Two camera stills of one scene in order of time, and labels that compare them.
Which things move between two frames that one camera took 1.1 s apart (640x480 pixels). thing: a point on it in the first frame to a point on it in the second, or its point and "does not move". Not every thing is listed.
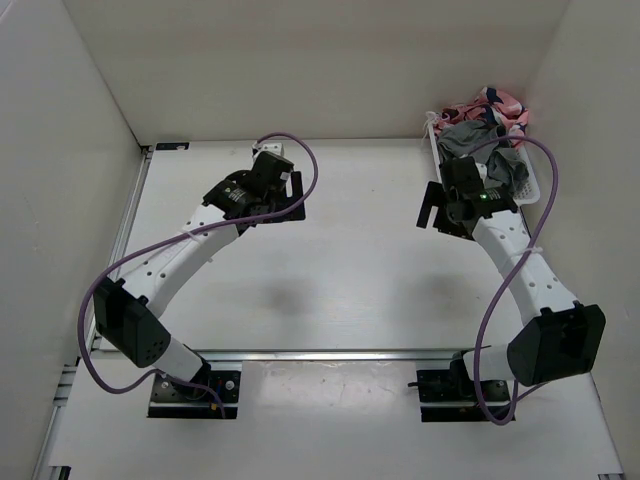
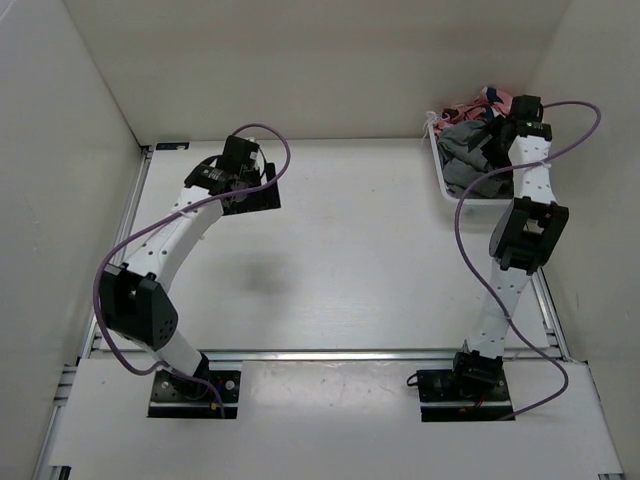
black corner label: x=171 y=146 does not move
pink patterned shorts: x=490 y=105 does not move
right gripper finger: x=434 y=196 to x=479 y=138
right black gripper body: x=446 y=203 to x=500 y=160
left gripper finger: x=296 y=185 to x=270 y=173
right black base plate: x=445 y=396 does not move
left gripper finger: x=296 y=213 to x=263 y=199
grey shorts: x=461 y=136 does not move
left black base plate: x=175 y=398 does not move
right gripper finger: x=445 y=224 to x=488 y=152
